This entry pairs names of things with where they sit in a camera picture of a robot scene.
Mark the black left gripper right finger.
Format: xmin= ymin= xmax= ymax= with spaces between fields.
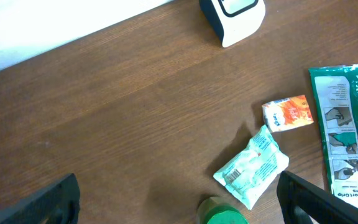
xmin=277 ymin=170 xmax=358 ymax=224

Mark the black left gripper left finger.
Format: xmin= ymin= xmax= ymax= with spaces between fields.
xmin=0 ymin=173 xmax=80 ymax=224

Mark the light green tissue pack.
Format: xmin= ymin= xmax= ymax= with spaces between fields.
xmin=213 ymin=125 xmax=289 ymax=210

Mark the green lid jar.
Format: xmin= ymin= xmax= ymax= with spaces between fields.
xmin=196 ymin=196 xmax=249 ymax=224

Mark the orange snack packet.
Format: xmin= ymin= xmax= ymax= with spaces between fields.
xmin=262 ymin=95 xmax=314 ymax=133

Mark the green 3M package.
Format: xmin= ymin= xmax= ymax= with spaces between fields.
xmin=309 ymin=64 xmax=358 ymax=208

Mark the white barcode scanner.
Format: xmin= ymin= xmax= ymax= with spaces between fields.
xmin=199 ymin=0 xmax=266 ymax=48

